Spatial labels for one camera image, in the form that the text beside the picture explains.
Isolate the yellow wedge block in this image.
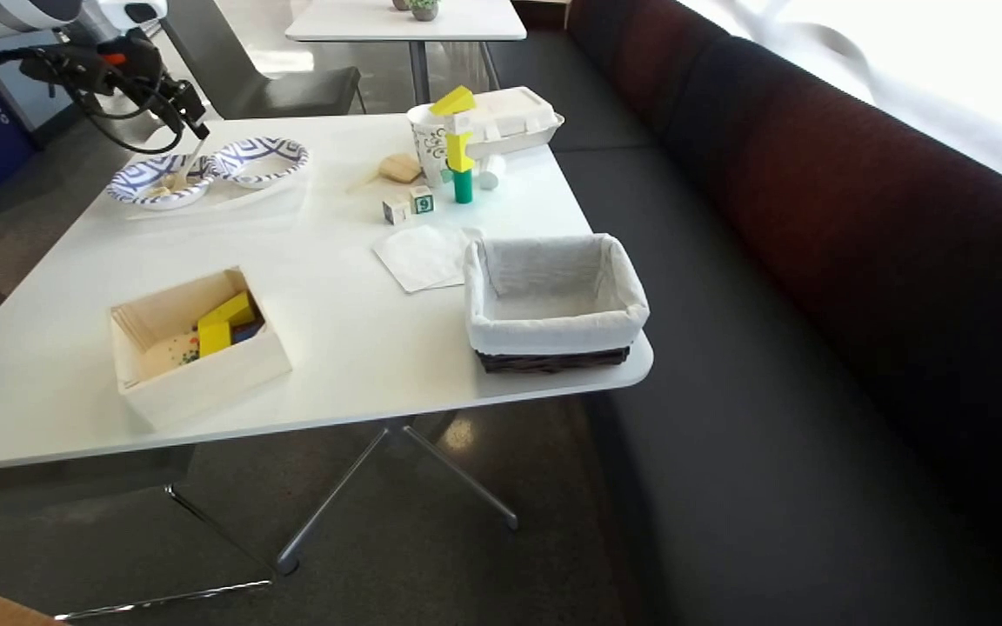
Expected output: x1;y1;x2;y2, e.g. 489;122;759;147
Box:
426;84;480;122

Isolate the dark basket with white liner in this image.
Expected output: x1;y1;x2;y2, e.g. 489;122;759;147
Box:
462;229;655;375

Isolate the black cable conduit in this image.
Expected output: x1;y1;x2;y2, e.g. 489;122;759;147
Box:
56;65;178;157

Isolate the white background table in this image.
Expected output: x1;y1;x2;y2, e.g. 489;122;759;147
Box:
284;0;533;109

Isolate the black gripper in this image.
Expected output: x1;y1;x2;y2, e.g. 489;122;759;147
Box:
17;31;216;147

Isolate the blue patterned paper bowl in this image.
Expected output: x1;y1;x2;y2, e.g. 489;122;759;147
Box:
207;137;311;196
104;155;221;215

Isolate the green cylinder block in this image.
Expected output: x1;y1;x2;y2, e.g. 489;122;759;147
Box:
449;169;480;208

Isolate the white paper napkin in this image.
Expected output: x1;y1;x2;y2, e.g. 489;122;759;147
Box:
367;224;482;301

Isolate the small yellow upright block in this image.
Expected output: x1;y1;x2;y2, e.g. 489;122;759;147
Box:
444;130;475;174

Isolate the small white round object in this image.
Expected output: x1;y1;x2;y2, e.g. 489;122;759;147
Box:
474;155;506;196

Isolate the dark grey chair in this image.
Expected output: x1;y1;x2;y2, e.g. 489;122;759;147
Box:
162;0;366;118

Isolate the dark red upholstered bench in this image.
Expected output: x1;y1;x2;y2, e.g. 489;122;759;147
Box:
564;0;1002;626

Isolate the metal table base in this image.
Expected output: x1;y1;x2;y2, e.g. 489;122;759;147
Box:
51;420;521;626

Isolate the light wooden box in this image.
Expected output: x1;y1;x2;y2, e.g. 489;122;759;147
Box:
106;264;294;428

